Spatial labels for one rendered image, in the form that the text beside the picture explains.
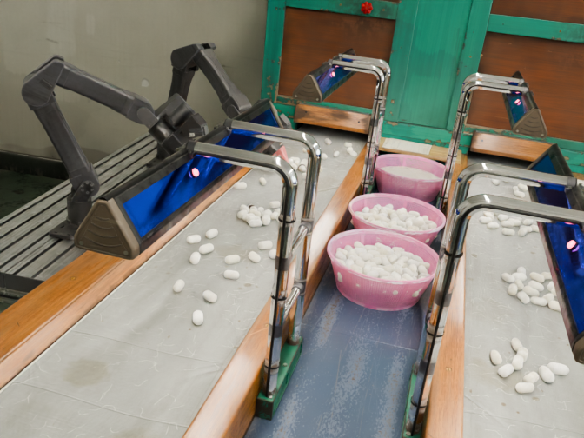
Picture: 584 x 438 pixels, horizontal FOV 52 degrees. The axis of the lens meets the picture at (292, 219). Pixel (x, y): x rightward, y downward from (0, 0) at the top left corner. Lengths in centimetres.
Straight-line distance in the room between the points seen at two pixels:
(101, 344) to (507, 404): 69
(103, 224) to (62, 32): 304
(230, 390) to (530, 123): 98
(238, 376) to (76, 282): 41
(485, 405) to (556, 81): 151
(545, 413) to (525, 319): 30
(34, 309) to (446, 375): 73
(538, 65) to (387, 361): 142
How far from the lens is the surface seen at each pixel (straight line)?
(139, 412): 96
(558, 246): 86
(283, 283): 91
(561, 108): 238
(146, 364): 105
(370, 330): 130
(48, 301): 119
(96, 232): 73
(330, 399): 111
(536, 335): 131
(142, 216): 74
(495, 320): 132
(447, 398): 102
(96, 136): 374
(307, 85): 159
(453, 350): 114
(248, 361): 102
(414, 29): 233
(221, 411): 92
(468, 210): 82
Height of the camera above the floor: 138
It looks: 23 degrees down
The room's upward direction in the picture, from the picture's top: 6 degrees clockwise
